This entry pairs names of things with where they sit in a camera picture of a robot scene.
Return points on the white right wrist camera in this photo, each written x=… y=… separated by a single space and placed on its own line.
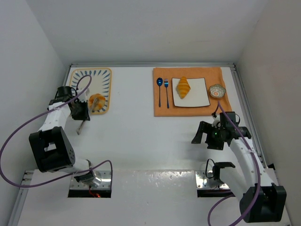
x=217 y=121

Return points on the blue fork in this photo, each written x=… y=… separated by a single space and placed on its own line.
x=166 y=84

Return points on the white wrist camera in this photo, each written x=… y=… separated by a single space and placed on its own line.
x=217 y=121
x=84 y=97

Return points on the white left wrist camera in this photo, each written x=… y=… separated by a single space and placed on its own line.
x=84 y=97

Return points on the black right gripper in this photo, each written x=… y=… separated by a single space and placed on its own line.
x=210 y=135

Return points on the metal tongs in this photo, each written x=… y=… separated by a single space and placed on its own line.
x=81 y=127

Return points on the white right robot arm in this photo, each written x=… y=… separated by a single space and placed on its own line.
x=260 y=198

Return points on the round swirl bread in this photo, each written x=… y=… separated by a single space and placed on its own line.
x=101 y=103

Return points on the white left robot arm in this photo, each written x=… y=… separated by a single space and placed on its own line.
x=50 y=146

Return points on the blue spoon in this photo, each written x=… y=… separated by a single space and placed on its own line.
x=159 y=83

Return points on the orange placemat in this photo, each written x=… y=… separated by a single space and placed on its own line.
x=212 y=76

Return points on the small flower-shaped dish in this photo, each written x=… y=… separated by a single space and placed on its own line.
x=217 y=91

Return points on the long croissant bread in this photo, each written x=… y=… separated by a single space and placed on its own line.
x=183 y=87

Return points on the white square plate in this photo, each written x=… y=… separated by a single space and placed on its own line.
x=197 y=96

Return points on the blue patterned rectangular tray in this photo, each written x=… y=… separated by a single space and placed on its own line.
x=100 y=84

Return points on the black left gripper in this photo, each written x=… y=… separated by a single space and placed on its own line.
x=83 y=111

